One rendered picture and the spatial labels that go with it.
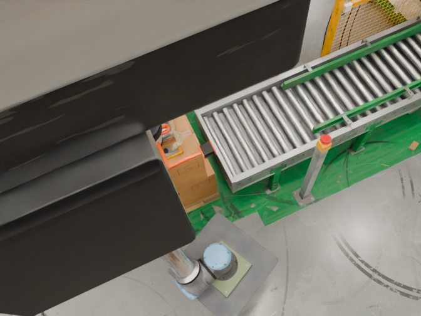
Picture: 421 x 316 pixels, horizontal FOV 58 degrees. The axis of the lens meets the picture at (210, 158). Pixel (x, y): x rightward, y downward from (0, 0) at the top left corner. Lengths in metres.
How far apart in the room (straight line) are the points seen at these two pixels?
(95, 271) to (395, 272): 3.26
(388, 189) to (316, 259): 0.89
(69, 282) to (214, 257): 1.97
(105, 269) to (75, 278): 0.01
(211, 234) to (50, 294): 2.31
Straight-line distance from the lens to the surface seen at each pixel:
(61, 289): 0.21
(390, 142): 3.81
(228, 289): 2.40
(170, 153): 2.49
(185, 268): 2.09
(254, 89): 3.16
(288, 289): 3.20
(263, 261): 2.46
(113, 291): 3.35
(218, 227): 2.51
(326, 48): 3.47
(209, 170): 2.87
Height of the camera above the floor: 3.16
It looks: 64 degrees down
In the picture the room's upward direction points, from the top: 11 degrees counter-clockwise
